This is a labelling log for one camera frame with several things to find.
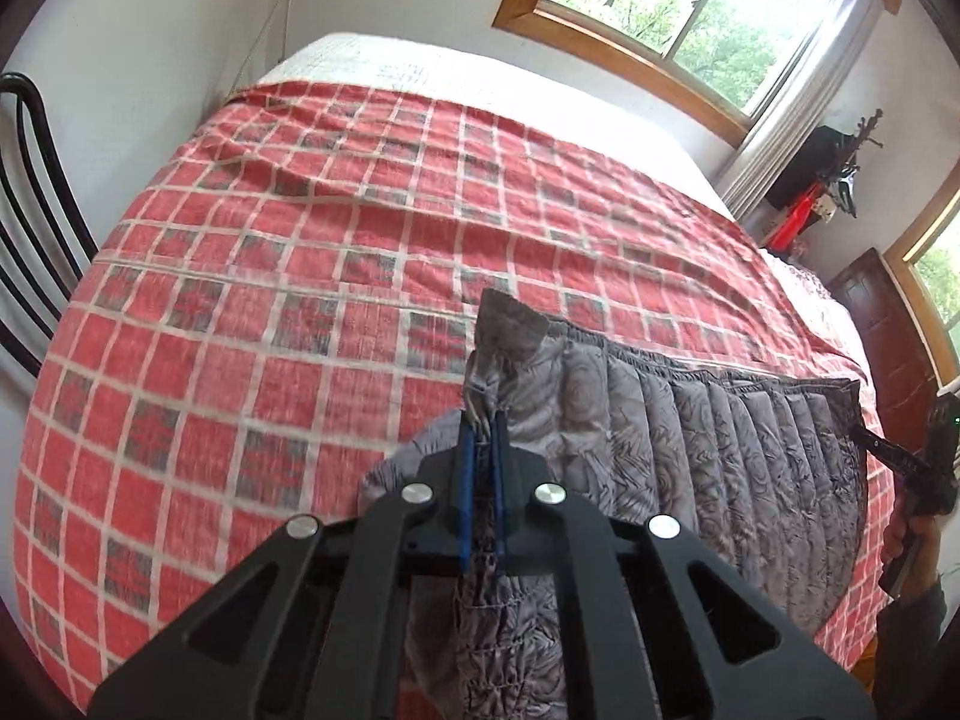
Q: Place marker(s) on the white mattress sheet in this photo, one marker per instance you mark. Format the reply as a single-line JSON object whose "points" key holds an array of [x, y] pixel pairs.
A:
{"points": [[465, 79]]}

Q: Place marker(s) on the white curtain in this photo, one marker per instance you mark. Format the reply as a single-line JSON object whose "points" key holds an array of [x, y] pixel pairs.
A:
{"points": [[802, 97]]}

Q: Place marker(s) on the person's right forearm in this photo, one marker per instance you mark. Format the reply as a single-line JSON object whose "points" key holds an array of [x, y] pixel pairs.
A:
{"points": [[911, 637]]}

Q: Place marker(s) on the red hanging bag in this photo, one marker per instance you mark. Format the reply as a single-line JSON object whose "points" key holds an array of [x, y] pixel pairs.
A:
{"points": [[795, 221]]}

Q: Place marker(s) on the grey quilted jacket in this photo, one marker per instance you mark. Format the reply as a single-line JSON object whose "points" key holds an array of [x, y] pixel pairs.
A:
{"points": [[712, 450]]}

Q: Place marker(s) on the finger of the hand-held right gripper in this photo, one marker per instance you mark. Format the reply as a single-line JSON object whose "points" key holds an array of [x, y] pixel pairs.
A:
{"points": [[889, 454]]}

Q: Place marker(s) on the wooden coat rack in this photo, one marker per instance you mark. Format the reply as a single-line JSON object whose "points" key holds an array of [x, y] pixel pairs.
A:
{"points": [[866, 127]]}

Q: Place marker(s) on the large wooden frame window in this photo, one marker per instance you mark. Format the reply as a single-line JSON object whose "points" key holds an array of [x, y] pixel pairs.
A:
{"points": [[675, 7]]}

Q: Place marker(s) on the dark hanging coat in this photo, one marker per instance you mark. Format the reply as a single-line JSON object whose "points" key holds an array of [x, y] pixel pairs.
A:
{"points": [[806, 165]]}

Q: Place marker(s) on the black metal chair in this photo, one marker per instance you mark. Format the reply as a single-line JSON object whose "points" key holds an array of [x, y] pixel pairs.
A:
{"points": [[30, 225]]}

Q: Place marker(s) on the person's right hand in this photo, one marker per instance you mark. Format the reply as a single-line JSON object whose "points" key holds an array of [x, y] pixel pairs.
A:
{"points": [[922, 551]]}

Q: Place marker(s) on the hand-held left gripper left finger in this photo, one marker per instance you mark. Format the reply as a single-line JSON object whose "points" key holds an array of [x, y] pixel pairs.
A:
{"points": [[466, 495]]}

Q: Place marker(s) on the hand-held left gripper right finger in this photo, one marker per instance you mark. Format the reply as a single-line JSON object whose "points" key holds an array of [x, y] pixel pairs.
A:
{"points": [[500, 502]]}

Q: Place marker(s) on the floral bedspread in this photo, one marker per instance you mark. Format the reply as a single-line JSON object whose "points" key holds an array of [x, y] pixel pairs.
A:
{"points": [[799, 274]]}

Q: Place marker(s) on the narrow wooden frame window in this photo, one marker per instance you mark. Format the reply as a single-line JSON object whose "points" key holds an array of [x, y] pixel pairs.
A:
{"points": [[934, 270]]}

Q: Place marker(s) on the red checked blanket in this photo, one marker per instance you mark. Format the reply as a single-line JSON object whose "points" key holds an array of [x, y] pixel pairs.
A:
{"points": [[300, 277]]}

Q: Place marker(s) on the dark wooden headboard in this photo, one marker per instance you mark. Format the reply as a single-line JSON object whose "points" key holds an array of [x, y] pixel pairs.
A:
{"points": [[892, 337]]}

